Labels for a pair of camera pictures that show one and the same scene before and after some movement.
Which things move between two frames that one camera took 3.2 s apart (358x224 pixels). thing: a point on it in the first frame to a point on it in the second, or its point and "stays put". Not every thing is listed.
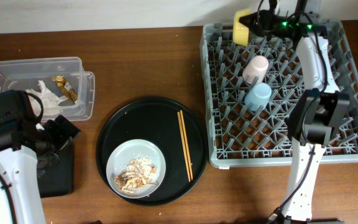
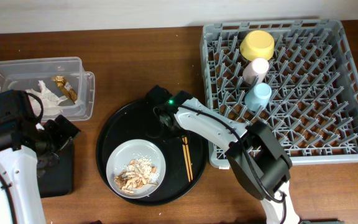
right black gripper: [265, 23] to [166, 133]
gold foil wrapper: [69, 92] stays put
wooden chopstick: [181, 127] stays put
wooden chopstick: [183, 122] stays put
